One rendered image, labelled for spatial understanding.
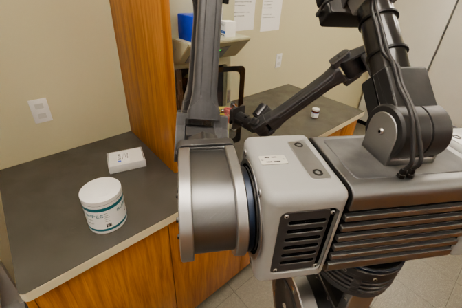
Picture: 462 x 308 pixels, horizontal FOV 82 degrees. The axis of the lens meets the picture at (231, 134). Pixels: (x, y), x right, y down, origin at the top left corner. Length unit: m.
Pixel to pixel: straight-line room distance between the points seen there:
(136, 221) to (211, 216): 0.77
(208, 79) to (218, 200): 0.27
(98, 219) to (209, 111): 0.63
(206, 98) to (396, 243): 0.38
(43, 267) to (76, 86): 0.81
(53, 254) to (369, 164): 0.96
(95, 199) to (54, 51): 0.73
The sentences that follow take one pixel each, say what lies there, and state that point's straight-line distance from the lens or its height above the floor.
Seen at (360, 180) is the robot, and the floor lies 1.52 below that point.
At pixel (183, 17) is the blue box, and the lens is 1.07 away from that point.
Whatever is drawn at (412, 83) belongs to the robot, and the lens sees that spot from 0.40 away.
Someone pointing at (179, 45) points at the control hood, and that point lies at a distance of 1.08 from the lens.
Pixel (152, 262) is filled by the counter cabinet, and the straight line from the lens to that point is 1.25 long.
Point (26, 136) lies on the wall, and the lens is 1.54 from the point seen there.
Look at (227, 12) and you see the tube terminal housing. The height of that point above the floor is 1.60.
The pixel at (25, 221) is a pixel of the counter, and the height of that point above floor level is 0.94.
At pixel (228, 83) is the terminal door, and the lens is 1.21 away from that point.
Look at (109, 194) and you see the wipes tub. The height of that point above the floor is 1.09.
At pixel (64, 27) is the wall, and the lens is 1.43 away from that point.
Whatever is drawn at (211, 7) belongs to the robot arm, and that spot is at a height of 1.67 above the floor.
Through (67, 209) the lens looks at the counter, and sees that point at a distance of 1.21.
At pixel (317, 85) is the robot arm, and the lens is 0.99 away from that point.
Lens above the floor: 1.72
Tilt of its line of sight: 30 degrees down
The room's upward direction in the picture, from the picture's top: 3 degrees clockwise
